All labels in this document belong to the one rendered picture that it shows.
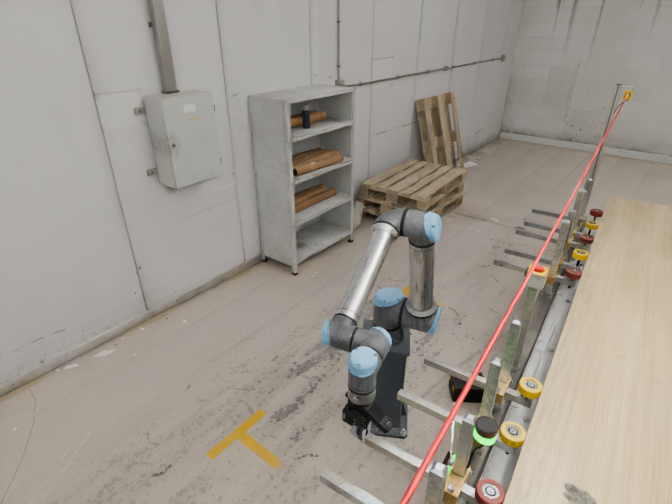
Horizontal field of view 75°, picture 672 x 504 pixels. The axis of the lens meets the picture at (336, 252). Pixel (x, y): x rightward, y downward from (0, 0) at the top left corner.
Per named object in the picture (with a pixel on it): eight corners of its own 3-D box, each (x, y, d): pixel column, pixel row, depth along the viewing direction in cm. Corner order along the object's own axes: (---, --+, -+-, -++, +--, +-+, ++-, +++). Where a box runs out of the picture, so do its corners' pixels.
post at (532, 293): (507, 369, 199) (527, 285, 178) (509, 362, 203) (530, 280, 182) (517, 373, 197) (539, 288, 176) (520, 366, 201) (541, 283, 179)
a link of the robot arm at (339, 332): (380, 198, 184) (314, 334, 147) (409, 202, 180) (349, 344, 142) (382, 217, 193) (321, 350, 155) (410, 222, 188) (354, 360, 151)
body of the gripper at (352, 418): (353, 407, 153) (354, 382, 148) (375, 419, 149) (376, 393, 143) (341, 422, 148) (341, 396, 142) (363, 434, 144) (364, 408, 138)
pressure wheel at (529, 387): (522, 415, 164) (528, 393, 159) (509, 399, 171) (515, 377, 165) (540, 411, 166) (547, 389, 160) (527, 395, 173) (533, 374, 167)
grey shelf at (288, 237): (261, 261, 430) (246, 95, 356) (321, 230, 492) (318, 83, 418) (295, 275, 405) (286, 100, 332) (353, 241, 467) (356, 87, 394)
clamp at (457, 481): (438, 499, 133) (440, 488, 131) (454, 465, 143) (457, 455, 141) (456, 509, 130) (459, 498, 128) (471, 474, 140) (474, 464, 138)
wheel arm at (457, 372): (422, 365, 187) (423, 357, 185) (426, 361, 190) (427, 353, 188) (529, 410, 166) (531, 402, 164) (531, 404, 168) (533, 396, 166)
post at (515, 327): (489, 413, 182) (511, 320, 160) (492, 408, 185) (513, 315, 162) (498, 417, 181) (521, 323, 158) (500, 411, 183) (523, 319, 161)
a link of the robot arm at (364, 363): (383, 349, 137) (372, 369, 129) (381, 378, 143) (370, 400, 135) (355, 340, 140) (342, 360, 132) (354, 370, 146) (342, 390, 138)
